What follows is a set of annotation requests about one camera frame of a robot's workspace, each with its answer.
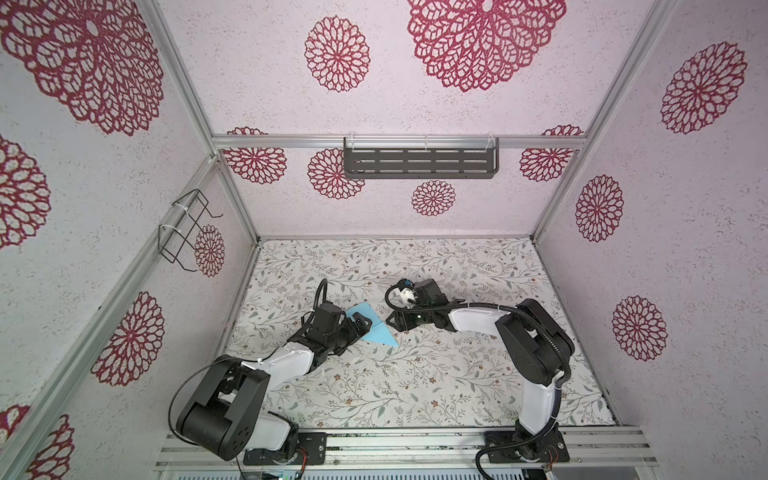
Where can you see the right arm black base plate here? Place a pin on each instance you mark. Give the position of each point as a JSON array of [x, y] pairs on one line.
[[508, 446]]

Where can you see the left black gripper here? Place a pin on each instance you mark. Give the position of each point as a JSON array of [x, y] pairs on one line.
[[354, 333]]

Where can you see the light blue square paper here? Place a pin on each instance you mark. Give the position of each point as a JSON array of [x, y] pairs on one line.
[[379, 332]]

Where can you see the black wire wall rack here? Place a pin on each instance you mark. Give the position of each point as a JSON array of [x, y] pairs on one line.
[[192, 242]]

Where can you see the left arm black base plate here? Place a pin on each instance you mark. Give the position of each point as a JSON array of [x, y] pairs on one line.
[[304, 448]]

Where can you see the dark grey slotted wall shelf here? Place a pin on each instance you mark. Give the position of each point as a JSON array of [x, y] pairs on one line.
[[425, 163]]

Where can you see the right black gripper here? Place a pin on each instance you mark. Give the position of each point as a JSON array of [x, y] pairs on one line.
[[400, 317]]

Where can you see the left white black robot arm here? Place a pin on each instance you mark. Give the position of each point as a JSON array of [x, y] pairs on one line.
[[224, 413]]

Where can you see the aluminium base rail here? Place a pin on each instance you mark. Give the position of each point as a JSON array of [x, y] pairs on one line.
[[432, 448]]

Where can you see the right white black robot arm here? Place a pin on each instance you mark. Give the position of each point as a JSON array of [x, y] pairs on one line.
[[537, 345]]

